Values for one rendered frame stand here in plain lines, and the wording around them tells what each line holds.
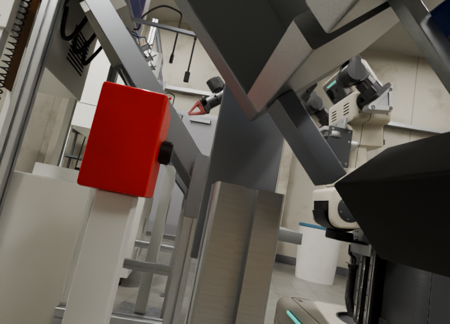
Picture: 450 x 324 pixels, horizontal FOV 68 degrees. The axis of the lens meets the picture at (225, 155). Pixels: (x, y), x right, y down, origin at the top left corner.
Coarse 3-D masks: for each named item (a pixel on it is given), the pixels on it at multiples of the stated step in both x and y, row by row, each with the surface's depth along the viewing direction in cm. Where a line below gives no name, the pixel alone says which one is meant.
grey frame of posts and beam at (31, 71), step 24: (48, 0) 91; (48, 24) 90; (48, 48) 92; (24, 72) 88; (24, 96) 87; (24, 120) 87; (0, 144) 84; (0, 168) 84; (0, 192) 83; (192, 240) 87; (168, 288) 155; (168, 312) 84
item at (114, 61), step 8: (112, 0) 117; (120, 0) 118; (88, 8) 116; (120, 8) 117; (88, 16) 118; (120, 16) 121; (128, 16) 124; (96, 24) 125; (128, 24) 129; (96, 32) 130; (104, 40) 138; (136, 40) 143; (104, 48) 143; (112, 48) 147; (112, 56) 153; (112, 64) 160
